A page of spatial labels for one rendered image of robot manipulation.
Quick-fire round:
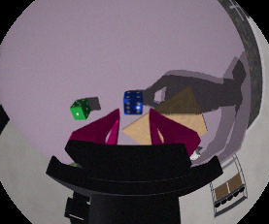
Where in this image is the blue die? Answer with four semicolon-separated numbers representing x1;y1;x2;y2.
123;91;143;114

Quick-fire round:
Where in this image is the tan mat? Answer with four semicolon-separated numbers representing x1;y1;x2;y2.
121;85;207;144

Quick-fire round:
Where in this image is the green die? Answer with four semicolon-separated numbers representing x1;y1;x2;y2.
70;99;91;120

